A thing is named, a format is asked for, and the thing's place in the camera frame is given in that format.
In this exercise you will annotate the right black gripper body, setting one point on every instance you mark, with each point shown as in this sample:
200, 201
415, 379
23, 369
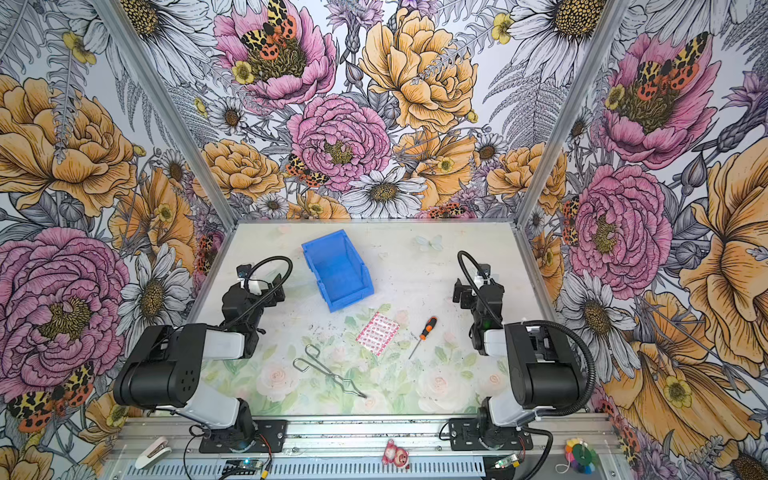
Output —
468, 301

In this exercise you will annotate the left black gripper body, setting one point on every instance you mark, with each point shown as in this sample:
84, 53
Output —
256, 315

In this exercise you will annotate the orange black handled screwdriver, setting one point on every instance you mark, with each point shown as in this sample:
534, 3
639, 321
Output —
425, 332

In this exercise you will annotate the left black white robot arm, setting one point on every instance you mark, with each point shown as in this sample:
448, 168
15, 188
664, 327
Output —
164, 369

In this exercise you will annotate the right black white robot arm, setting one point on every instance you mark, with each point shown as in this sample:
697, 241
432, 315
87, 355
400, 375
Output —
551, 371

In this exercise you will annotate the blue plastic storage bin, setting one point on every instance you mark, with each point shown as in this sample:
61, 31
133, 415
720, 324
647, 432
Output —
342, 277

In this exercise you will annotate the pink patterned bandage packet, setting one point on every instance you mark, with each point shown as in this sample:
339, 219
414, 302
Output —
377, 334

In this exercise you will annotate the metal scissor forceps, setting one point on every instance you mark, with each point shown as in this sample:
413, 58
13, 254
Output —
311, 360

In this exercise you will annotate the green circuit board left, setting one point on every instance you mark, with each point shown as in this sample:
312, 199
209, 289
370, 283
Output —
243, 467

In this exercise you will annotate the small circuit board right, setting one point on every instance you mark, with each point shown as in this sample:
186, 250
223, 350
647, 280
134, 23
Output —
509, 461

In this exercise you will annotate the white clip tool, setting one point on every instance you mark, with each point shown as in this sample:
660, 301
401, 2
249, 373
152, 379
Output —
156, 451

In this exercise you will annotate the pink red small figurine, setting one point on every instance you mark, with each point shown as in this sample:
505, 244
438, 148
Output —
395, 455

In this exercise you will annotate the colourful round disc toy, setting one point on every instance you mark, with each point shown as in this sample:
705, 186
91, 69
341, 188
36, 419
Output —
580, 456

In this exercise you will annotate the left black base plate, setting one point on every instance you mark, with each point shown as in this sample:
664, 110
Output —
264, 436

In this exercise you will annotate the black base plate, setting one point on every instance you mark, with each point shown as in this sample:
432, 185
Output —
476, 434
264, 436

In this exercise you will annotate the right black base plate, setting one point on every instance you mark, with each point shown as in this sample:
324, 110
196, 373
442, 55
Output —
476, 434

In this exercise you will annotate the aluminium front rail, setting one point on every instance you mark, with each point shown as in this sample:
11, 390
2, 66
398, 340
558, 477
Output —
351, 447

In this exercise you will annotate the left aluminium corner post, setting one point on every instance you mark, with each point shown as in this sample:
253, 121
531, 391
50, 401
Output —
123, 34

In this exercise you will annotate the aluminium corner post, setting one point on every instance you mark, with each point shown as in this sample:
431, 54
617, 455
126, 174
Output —
123, 34
600, 46

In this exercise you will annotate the right aluminium corner post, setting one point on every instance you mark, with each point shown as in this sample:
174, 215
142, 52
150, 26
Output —
600, 46

